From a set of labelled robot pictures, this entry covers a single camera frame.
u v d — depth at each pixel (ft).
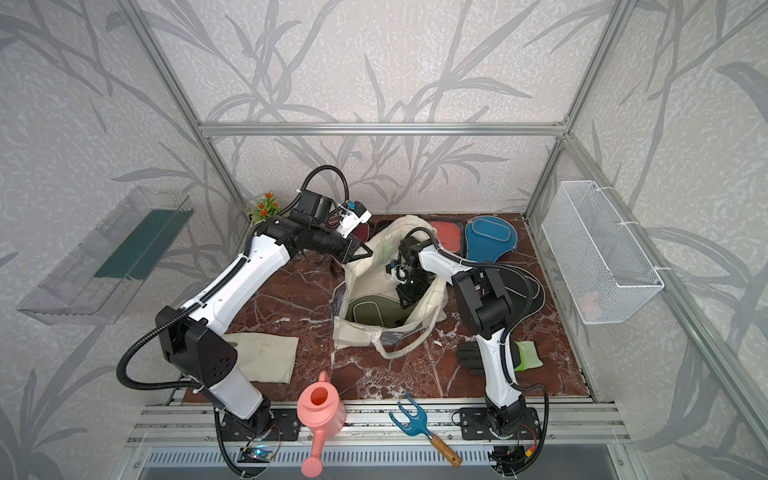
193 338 1.38
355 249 2.31
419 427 2.42
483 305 1.83
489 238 3.56
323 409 2.17
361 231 2.35
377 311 2.93
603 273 2.07
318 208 2.06
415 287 2.78
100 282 2.07
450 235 3.65
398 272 2.92
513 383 2.01
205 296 1.50
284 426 2.41
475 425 2.42
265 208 3.34
